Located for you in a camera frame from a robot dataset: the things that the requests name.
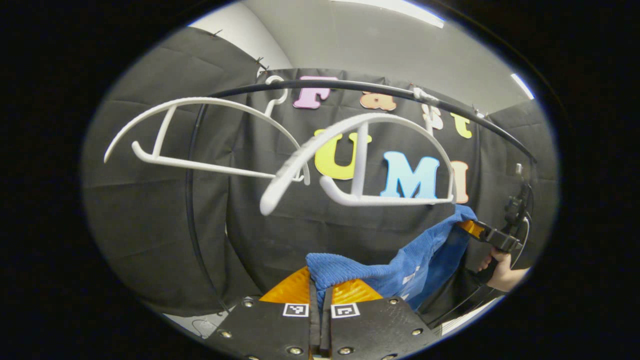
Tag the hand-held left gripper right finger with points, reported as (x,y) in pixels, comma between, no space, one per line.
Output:
(375,330)

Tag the black backdrop cloth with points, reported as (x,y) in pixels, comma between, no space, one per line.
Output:
(150,210)

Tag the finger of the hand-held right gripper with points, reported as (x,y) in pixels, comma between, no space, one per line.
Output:
(492,237)

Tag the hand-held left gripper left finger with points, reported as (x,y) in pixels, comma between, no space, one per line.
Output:
(270,330)

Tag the black metal clothes rack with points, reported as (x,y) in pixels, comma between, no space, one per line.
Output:
(350,86)

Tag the white plastic hanger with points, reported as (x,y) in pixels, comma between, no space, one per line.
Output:
(200,102)
(300,155)

